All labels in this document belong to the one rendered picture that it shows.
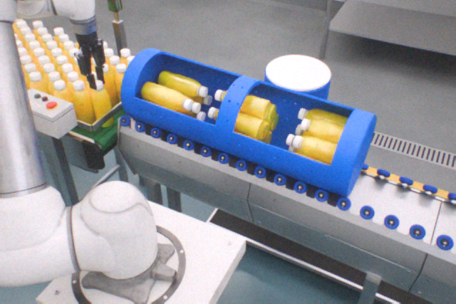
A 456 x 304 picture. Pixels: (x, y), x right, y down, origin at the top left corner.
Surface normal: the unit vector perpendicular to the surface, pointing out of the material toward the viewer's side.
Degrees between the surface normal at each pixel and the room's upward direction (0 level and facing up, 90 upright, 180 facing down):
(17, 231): 53
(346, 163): 62
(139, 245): 86
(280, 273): 0
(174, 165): 70
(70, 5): 92
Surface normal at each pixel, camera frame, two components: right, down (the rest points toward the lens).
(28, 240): 0.22, 0.02
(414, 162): 0.00, -0.77
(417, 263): -0.45, 0.27
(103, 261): 0.20, 0.61
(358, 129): -0.14, -0.56
